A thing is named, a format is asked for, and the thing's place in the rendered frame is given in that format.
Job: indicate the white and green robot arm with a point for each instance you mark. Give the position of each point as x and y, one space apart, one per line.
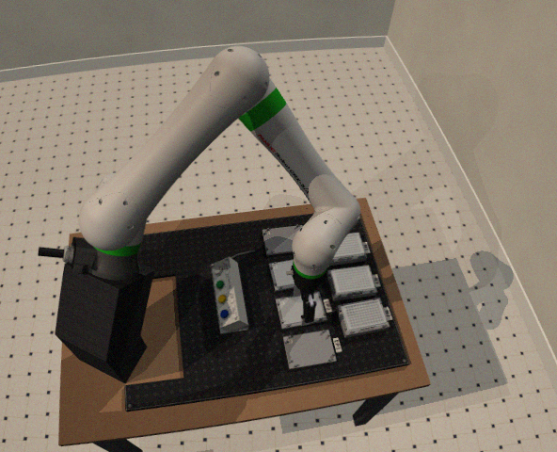
236 82

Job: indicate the white operator panel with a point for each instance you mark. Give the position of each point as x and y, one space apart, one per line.
231 309

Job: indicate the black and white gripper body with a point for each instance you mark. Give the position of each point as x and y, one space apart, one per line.
307 290

